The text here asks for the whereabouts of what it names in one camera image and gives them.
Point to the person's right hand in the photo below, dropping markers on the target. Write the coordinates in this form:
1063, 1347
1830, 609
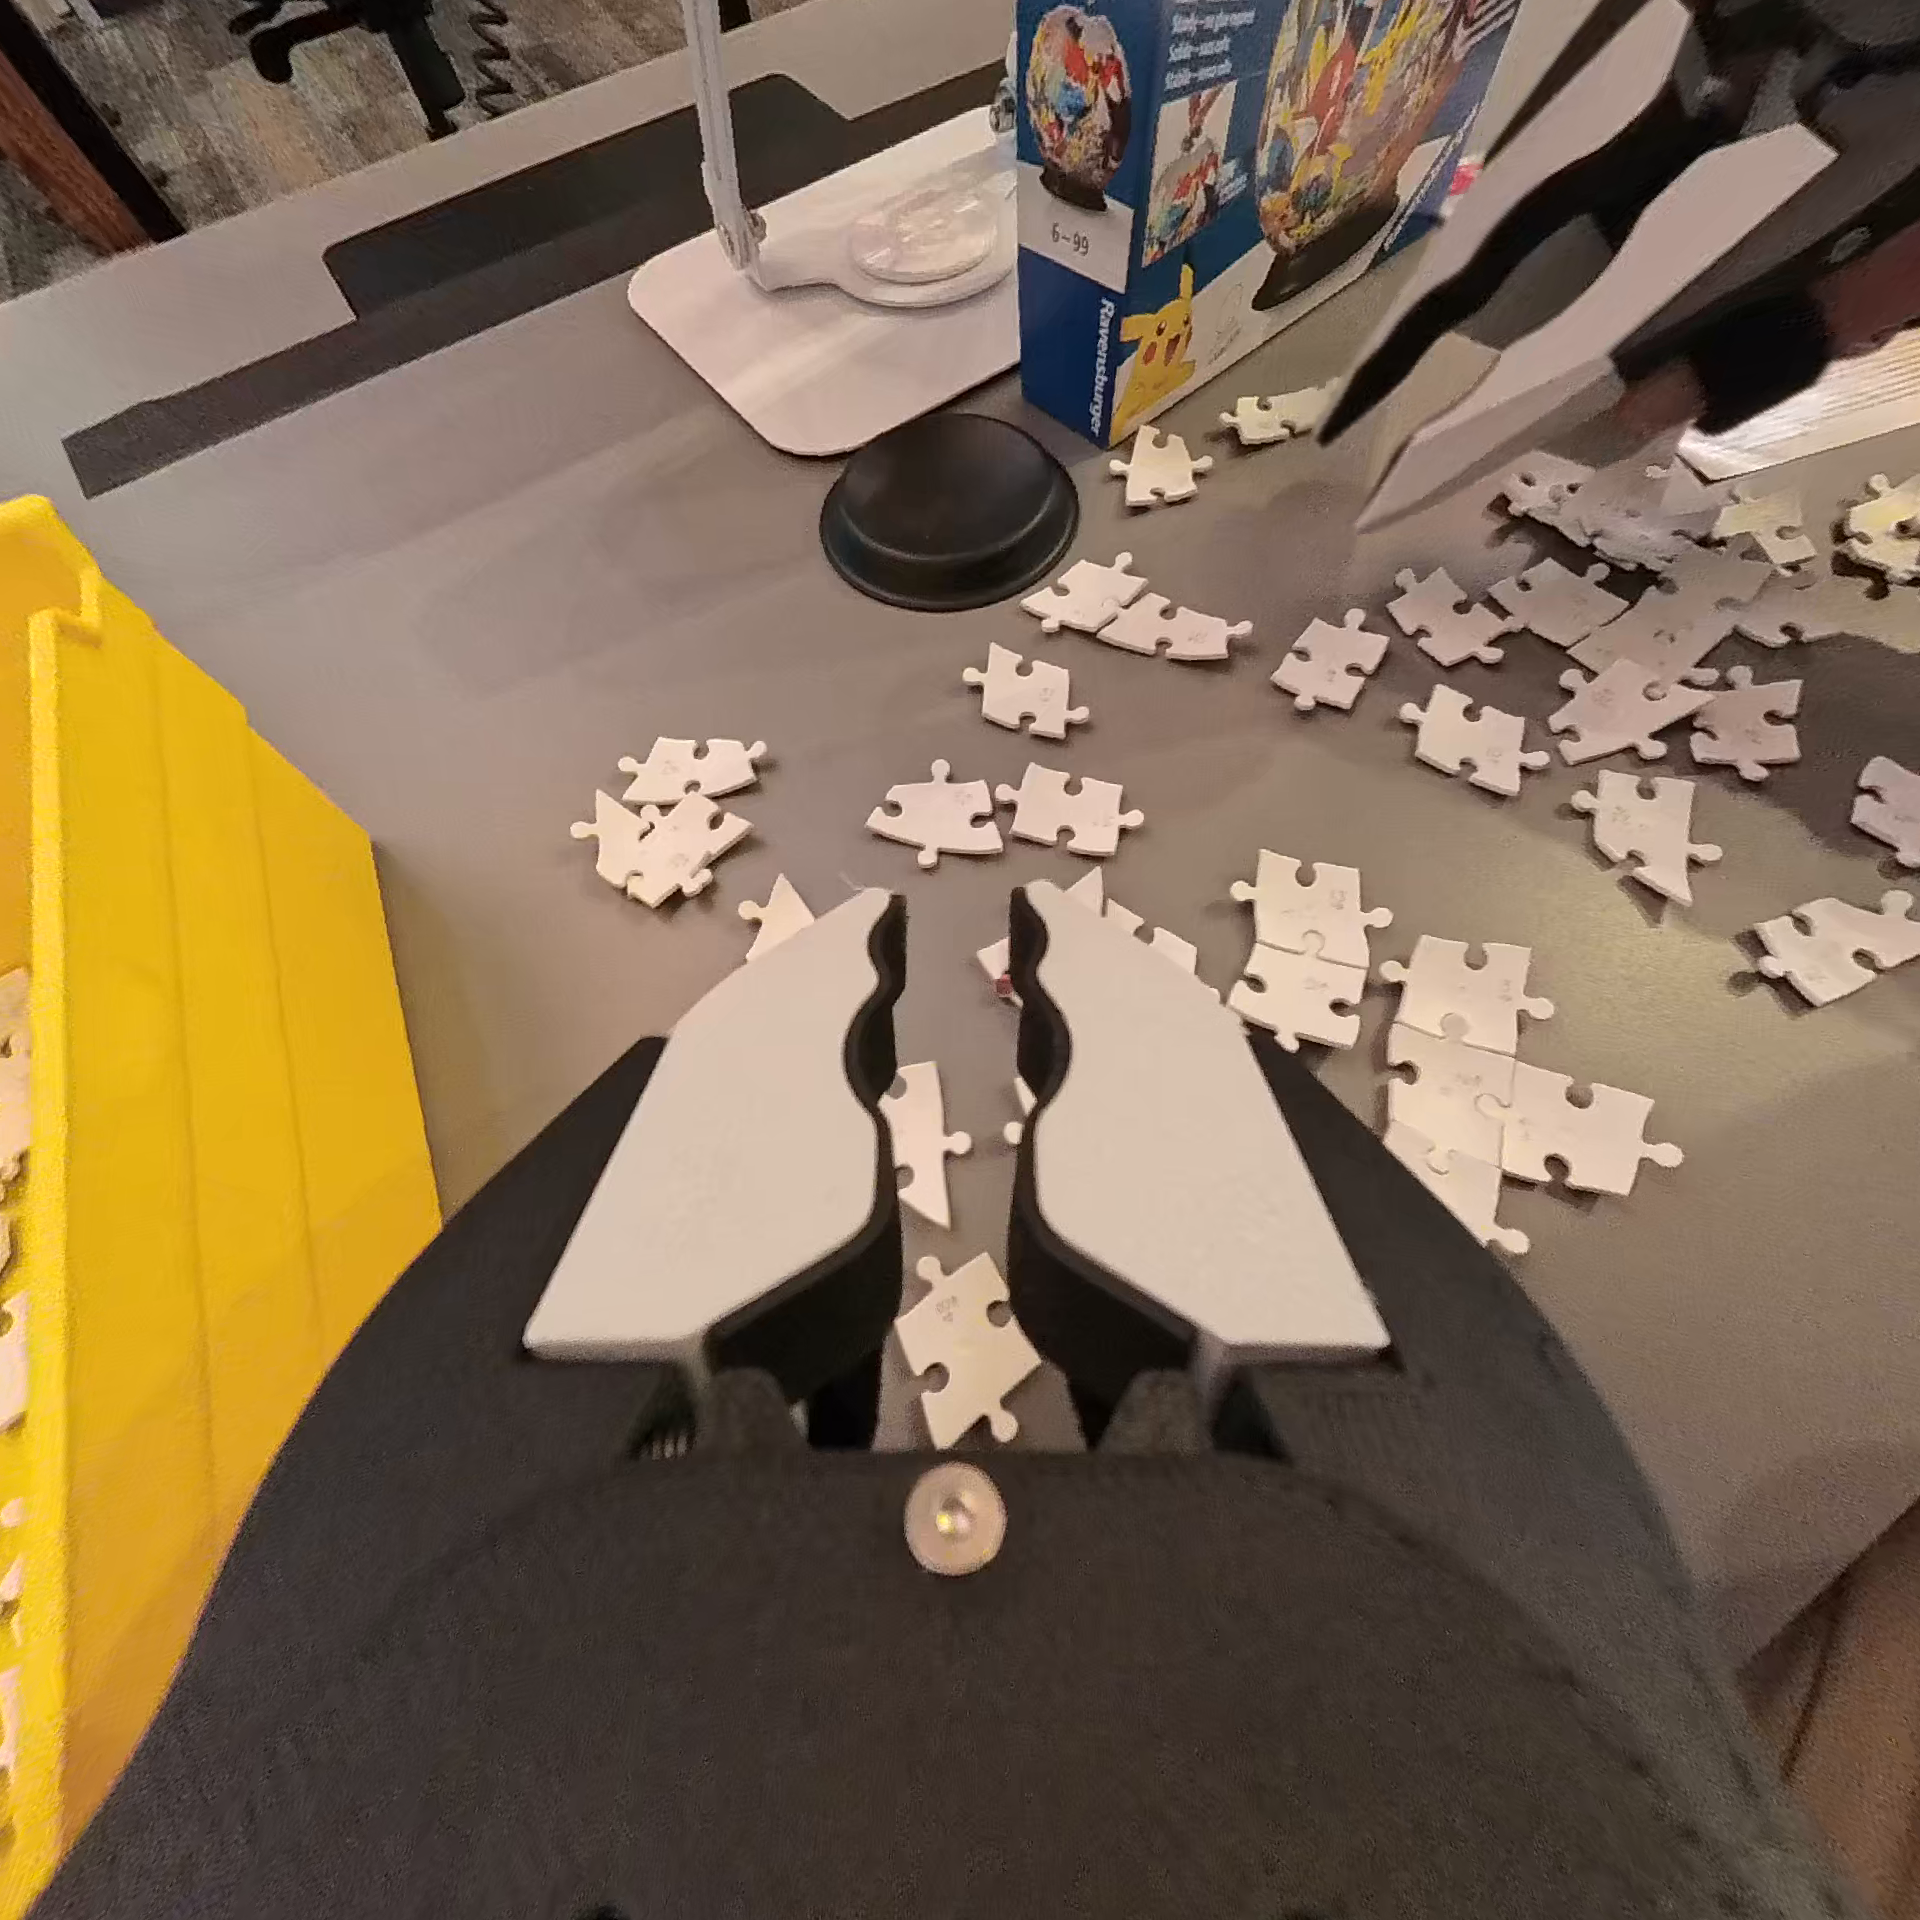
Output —
1658, 403

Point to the black office chair base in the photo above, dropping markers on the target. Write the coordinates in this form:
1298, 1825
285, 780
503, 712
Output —
404, 63

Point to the khaki pants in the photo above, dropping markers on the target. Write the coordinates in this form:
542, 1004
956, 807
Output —
1862, 1727

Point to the round black puzzle stand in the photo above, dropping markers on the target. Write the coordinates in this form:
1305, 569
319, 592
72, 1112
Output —
946, 510

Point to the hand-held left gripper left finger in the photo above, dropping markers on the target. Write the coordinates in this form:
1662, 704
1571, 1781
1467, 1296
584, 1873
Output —
737, 1185

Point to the clear round plastic disc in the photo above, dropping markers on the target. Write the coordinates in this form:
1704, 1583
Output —
933, 231

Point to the brown wooden furniture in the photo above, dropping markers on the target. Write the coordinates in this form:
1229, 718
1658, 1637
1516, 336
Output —
60, 154

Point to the white puzzle pieces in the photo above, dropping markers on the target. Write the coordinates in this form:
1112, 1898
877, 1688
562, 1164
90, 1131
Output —
1037, 699

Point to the joined puzzle ball section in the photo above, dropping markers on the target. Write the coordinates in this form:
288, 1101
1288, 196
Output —
1576, 1126

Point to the white lamp base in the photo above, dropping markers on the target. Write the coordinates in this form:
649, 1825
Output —
781, 361

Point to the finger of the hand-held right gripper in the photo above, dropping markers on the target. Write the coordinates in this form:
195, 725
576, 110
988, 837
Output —
1621, 284
1591, 91

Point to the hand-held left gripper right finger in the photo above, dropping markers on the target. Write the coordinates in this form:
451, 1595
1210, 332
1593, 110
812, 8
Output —
1182, 1185

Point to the blue puzzle box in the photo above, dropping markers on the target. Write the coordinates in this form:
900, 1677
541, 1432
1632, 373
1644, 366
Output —
1167, 195

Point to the yellow plastic bin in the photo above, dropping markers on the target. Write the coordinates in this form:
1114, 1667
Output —
195, 1126

